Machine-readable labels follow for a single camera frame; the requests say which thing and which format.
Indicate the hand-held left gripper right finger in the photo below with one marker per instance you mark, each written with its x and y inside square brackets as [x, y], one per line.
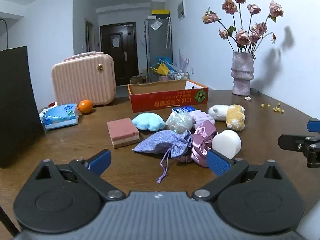
[218, 162]

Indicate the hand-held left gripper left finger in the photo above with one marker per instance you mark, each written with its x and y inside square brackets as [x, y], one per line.
[100, 161]

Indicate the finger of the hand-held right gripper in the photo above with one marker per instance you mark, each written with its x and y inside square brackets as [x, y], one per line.
[292, 142]
[314, 125]

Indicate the white foam cylinder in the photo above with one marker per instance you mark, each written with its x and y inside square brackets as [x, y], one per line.
[226, 142]

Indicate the pink satin pouch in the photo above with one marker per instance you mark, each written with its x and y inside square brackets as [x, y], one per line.
[202, 135]

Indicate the pink layered sponge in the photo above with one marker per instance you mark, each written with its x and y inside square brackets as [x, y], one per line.
[122, 130]

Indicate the lavender fluffy cloth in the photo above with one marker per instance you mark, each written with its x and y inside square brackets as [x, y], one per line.
[201, 117]

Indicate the translucent mesh pouch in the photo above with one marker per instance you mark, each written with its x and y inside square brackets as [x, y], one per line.
[178, 122]

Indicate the light blue plush toy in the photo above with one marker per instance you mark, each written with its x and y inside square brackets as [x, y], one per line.
[147, 122]

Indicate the blue handkerchief pack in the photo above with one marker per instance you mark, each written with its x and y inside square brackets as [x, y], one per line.
[183, 109]

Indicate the red cardboard box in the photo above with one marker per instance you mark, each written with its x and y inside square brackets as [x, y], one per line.
[162, 101]

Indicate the scattered yellow crumbs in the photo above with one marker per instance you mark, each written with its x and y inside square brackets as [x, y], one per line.
[276, 109]

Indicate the orange fruit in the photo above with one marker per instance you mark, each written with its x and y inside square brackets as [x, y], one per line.
[85, 107]

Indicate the blue tissue pack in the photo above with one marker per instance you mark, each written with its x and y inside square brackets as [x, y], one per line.
[58, 116]

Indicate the fallen pink petal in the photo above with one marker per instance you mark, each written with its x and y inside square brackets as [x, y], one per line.
[247, 98]

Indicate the pink ribbed hard suitcase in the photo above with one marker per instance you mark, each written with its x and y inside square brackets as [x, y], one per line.
[82, 80]

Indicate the pink textured vase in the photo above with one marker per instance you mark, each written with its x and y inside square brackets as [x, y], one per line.
[241, 75]

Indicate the brown cardboard box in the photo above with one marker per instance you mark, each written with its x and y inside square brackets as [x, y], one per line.
[137, 80]

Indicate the metal cart with bottles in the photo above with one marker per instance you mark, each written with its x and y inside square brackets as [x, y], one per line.
[178, 76]

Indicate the black monitor panel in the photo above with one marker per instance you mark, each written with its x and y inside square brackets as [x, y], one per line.
[17, 105]

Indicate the dark entrance door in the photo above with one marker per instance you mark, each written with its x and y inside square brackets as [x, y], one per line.
[120, 62]

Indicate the pink bucket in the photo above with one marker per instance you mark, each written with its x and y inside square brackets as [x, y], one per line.
[163, 78]

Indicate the purple fairy wings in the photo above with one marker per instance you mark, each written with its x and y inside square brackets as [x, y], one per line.
[184, 62]

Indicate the yellow bag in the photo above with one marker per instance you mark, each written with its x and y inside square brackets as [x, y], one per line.
[161, 70]

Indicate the bunch of dried pink roses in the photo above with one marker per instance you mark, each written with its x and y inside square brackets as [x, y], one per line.
[242, 37]

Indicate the blue plastic item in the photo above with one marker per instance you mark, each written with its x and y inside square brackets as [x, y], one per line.
[162, 60]

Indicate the white paper notice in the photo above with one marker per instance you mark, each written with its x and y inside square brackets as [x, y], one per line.
[115, 42]

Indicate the dark side door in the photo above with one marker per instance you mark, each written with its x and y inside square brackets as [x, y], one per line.
[90, 35]

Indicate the grey refrigerator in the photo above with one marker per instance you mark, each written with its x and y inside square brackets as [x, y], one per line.
[157, 45]

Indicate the white folded umbrella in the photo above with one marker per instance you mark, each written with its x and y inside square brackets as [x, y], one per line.
[169, 32]

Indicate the clear plastic bag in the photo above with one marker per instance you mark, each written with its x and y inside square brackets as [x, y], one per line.
[156, 24]

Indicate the yellow and black box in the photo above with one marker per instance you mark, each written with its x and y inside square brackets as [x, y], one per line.
[160, 12]

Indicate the white wall electrical panel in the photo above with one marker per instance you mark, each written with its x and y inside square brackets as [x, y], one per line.
[181, 10]

